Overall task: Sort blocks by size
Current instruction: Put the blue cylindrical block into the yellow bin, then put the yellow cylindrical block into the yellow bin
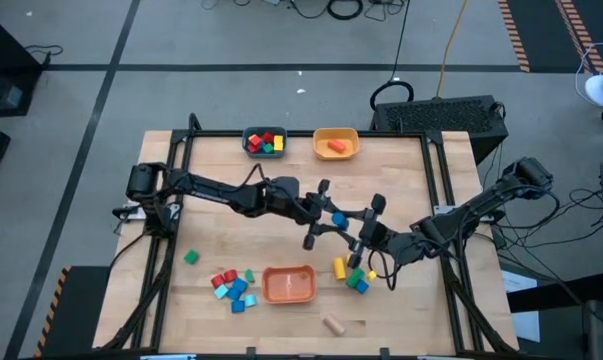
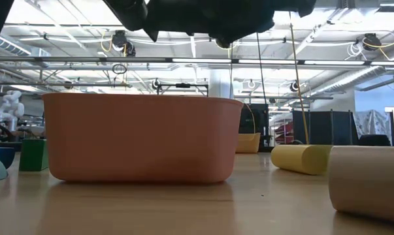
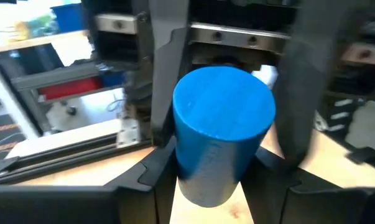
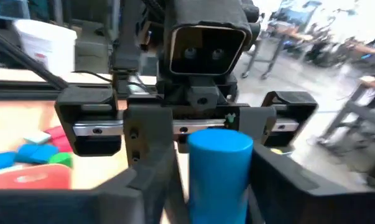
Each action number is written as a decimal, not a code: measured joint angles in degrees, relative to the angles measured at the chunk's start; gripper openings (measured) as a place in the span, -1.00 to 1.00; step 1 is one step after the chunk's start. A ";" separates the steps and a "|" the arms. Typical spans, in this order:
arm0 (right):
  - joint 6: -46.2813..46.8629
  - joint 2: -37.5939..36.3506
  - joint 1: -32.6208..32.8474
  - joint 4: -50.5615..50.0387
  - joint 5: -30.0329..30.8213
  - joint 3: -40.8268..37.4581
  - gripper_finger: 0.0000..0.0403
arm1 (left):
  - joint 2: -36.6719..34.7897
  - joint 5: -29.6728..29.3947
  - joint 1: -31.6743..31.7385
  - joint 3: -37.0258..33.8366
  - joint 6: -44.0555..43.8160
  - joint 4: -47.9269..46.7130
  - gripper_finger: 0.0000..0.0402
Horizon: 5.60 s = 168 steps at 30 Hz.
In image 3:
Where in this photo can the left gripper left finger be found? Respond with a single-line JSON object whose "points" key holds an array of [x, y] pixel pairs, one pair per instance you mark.
{"points": [[66, 205]]}

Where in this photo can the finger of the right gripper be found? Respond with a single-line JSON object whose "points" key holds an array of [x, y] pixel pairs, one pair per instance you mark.
{"points": [[299, 93], [167, 77]]}

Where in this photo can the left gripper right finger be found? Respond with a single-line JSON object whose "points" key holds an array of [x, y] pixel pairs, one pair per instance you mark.
{"points": [[314, 208]]}

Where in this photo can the blue cylinder block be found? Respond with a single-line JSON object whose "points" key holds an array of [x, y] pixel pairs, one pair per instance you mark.
{"points": [[221, 124]]}

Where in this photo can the red crate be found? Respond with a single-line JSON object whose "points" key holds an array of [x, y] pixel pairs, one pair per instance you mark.
{"points": [[69, 88]]}

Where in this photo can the blue plastic bin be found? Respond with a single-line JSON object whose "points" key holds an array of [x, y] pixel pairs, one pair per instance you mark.
{"points": [[69, 17]]}

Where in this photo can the silver corner bracket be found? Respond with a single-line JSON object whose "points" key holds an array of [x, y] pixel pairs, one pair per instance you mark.
{"points": [[128, 133]]}

